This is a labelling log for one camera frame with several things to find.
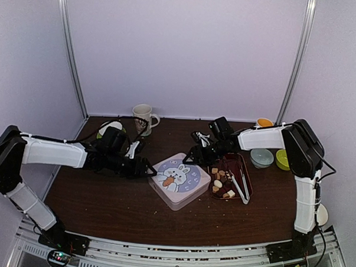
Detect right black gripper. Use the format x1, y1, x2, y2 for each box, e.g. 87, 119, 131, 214
182, 137, 227, 167

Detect white bowl near right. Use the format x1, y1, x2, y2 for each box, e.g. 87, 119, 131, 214
315, 204, 329, 226

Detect lilac bunny tin lid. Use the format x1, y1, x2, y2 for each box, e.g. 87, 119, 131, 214
149, 152, 211, 192

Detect blue spiral patterned bowl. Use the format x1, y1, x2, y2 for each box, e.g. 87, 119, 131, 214
250, 148, 275, 168

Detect right aluminium frame post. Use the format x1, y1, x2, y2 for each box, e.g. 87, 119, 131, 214
275, 0, 317, 124

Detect front aluminium rail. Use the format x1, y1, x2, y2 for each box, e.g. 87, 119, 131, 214
6, 231, 345, 267

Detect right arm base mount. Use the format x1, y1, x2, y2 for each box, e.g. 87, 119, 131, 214
266, 241, 317, 267

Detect green saucer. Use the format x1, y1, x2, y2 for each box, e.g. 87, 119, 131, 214
96, 128, 126, 139

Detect white metal tongs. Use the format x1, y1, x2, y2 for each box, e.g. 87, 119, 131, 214
223, 157, 252, 205

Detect yellow green small bowl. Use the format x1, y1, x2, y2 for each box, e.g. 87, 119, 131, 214
276, 149, 290, 171

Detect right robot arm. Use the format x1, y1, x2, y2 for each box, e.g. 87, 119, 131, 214
183, 117, 328, 258

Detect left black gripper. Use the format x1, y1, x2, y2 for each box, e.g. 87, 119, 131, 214
105, 151, 158, 181

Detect white mug yellow inside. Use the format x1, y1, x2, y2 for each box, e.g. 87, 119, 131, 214
256, 118, 274, 128

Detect white bowl on saucer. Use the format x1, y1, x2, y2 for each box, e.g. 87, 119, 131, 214
98, 121, 123, 135

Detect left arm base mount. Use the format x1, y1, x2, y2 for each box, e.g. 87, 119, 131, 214
38, 233, 90, 267

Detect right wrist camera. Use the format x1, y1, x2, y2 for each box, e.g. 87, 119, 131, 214
190, 131, 214, 148

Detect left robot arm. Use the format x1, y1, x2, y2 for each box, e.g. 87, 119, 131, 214
0, 120, 157, 249

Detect aluminium frame post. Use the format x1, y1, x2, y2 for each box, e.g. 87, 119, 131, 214
51, 0, 94, 118
275, 0, 317, 124

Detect lilac tin box with dividers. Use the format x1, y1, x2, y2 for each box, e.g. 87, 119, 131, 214
148, 179, 209, 211

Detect tall floral mug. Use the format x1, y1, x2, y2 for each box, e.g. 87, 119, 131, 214
132, 103, 161, 137

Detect red chocolate tray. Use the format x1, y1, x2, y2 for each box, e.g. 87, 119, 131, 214
207, 154, 253, 204

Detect left aluminium frame post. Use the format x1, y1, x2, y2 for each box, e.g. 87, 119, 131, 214
51, 0, 94, 118

